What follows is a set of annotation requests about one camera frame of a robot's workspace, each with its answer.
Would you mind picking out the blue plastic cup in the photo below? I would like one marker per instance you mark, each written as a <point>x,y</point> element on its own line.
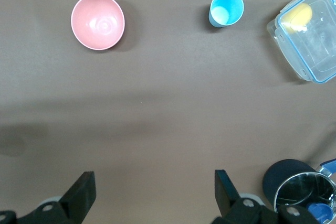
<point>227,7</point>

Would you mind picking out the clear plastic lidded container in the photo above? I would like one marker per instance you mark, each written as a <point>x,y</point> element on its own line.
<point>315,45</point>

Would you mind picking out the brown table cover cloth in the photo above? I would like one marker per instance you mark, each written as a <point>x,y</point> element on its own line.
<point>157,103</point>

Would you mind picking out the pink bowl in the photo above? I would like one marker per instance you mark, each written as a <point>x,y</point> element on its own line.
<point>97,22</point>

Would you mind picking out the small blue object in saucepan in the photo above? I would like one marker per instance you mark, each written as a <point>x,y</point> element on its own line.
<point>320,212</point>

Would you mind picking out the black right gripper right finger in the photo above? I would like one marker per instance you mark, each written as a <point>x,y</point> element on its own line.
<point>225,195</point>

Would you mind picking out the yellow round food piece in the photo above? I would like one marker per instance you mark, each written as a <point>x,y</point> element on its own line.
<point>298,15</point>

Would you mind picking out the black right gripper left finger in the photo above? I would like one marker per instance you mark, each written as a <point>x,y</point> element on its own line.
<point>78,195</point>

